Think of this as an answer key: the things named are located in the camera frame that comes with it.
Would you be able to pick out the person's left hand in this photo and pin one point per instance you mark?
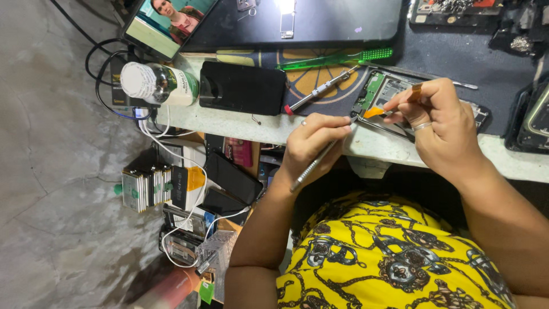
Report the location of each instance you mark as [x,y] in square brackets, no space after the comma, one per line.
[306,148]

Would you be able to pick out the person's right hand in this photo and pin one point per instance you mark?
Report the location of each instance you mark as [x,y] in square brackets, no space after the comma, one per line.
[450,133]

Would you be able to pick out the silver screwdriver with red cap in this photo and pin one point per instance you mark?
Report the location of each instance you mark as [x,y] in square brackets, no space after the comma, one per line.
[317,91]

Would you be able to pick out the pink box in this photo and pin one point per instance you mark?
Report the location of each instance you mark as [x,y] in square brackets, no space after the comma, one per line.
[239,151]

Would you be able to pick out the dark mat with orange print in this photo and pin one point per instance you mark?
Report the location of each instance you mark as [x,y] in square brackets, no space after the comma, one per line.
[454,55]

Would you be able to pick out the black glossy phone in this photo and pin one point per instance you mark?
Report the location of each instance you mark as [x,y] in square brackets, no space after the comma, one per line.
[233,178]

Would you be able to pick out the opened phone with green board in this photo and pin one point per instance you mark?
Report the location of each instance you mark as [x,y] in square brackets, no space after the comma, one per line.
[379,92]

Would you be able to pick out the green translucent brush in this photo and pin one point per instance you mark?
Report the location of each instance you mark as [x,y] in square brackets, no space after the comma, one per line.
[326,60]

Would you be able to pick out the small black phone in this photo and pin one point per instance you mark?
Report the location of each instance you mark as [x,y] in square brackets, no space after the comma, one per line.
[221,201]

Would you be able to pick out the white and orange box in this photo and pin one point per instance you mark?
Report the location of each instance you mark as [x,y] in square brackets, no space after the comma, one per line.
[188,156]

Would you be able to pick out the tray of small parts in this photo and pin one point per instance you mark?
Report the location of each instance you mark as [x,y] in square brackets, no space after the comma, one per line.
[454,10]

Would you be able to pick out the small narrow circuit board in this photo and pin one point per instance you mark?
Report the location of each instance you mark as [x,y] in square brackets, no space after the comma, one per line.
[287,23]

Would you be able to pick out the heap of black phone parts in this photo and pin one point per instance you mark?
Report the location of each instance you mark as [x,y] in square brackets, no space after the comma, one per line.
[523,30]

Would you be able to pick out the black phone battery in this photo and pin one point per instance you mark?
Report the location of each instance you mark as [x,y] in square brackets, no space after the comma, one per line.
[180,189]

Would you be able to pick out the clear plastic box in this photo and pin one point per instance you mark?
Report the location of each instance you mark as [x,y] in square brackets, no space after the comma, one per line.
[218,249]

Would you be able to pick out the yellow patterned shirt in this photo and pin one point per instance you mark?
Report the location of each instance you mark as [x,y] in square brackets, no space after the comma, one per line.
[386,261]

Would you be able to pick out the stack of opened phones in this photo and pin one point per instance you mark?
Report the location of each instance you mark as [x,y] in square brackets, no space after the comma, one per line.
[184,236]

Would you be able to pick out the small metal part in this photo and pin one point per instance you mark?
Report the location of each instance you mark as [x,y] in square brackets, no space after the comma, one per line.
[245,4]

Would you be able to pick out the white capped green label bottle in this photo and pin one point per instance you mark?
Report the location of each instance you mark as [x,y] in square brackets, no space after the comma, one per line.
[158,83]

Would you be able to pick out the stack of silver phone batteries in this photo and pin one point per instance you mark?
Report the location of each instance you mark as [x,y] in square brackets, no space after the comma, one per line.
[143,186]

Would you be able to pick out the green tag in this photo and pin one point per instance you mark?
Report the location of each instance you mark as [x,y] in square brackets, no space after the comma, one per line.
[206,293]

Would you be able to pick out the phone playing video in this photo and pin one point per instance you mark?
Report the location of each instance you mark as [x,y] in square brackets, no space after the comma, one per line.
[167,25]

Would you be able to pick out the red cylindrical tool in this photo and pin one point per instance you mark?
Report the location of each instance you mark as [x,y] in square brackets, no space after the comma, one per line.
[167,292]

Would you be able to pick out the dark phone with frame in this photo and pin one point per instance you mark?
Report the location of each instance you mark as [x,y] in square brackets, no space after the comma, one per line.
[532,118]

